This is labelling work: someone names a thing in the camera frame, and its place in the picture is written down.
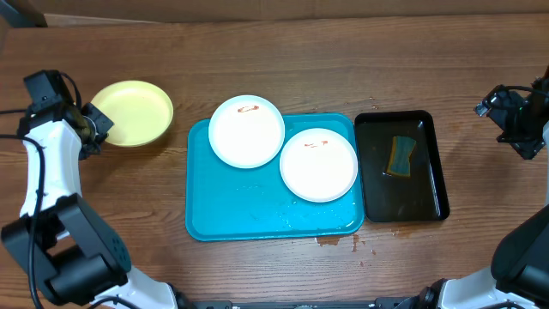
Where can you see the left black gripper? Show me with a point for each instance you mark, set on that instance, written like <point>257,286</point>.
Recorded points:
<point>107,124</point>

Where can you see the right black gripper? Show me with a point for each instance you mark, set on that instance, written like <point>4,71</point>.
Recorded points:
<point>496,106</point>

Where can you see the yellow plate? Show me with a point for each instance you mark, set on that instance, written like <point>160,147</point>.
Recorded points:
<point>140,111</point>

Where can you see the green yellow sponge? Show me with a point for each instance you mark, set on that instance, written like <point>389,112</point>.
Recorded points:
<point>401,151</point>

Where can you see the white plate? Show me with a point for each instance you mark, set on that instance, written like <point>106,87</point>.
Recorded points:
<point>246,131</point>
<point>318,165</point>

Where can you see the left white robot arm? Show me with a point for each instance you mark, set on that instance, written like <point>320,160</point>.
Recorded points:
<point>69,253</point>

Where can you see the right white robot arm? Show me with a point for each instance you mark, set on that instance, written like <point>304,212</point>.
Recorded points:
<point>518,274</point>

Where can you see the black water tray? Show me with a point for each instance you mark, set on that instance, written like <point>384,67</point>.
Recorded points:
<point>422,196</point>

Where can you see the teal plastic tray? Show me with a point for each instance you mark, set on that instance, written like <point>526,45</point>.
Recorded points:
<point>228,203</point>

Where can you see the dark chair leg corner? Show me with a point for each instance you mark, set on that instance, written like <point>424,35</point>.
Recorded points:
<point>22,13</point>

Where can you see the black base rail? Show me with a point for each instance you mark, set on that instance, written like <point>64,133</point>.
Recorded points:
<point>300,304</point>

